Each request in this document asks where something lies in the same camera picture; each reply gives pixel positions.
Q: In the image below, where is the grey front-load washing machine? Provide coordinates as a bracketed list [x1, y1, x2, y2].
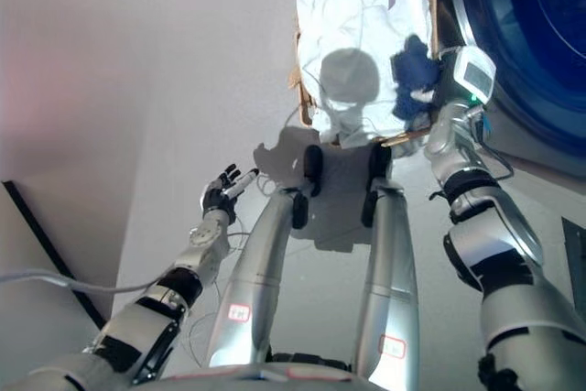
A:
[433, 0, 586, 178]

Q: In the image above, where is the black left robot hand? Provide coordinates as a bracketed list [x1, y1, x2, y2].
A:
[202, 162, 260, 223]

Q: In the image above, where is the silver left robot leg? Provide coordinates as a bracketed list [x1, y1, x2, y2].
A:
[204, 182, 322, 370]

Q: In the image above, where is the grey robot torso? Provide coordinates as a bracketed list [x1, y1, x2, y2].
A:
[148, 362, 370, 391]

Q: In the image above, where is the black right robot foot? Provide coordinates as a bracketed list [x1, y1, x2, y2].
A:
[367, 145, 393, 181]

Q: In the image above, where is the black left robot foot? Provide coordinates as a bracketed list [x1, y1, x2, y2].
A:
[303, 144, 324, 181]

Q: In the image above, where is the white clothes pile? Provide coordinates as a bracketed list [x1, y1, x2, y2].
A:
[295, 0, 434, 150]

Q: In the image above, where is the white cable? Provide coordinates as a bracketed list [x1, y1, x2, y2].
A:
[0, 268, 166, 295]

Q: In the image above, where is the black robot foot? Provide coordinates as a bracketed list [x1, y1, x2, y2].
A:
[303, 144, 324, 181]
[367, 145, 393, 181]

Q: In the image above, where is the woven brown laundry basket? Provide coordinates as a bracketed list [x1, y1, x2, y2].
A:
[287, 0, 443, 149]

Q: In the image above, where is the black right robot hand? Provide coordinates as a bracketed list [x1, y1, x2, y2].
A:
[410, 45, 498, 106]

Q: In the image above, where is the dark blue garment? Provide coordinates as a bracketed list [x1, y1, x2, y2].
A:
[388, 34, 443, 123]

